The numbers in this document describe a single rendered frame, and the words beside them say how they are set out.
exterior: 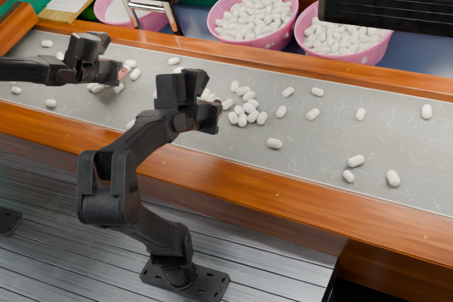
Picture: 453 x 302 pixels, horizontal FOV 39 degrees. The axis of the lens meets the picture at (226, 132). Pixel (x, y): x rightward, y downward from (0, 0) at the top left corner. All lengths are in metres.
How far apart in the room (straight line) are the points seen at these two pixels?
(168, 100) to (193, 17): 0.79
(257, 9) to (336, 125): 0.55
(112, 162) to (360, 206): 0.52
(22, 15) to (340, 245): 1.25
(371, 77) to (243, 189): 0.42
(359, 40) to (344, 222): 0.59
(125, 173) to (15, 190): 0.78
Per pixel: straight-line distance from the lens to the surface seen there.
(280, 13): 1.86
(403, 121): 1.48
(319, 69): 1.60
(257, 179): 1.39
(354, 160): 1.39
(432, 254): 1.24
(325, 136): 1.47
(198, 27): 2.01
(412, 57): 1.73
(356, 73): 1.57
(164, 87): 1.30
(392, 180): 1.35
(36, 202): 1.73
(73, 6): 2.15
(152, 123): 1.20
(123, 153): 1.06
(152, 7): 1.85
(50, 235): 1.64
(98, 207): 1.07
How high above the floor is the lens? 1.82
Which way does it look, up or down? 44 degrees down
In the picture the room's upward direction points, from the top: 21 degrees counter-clockwise
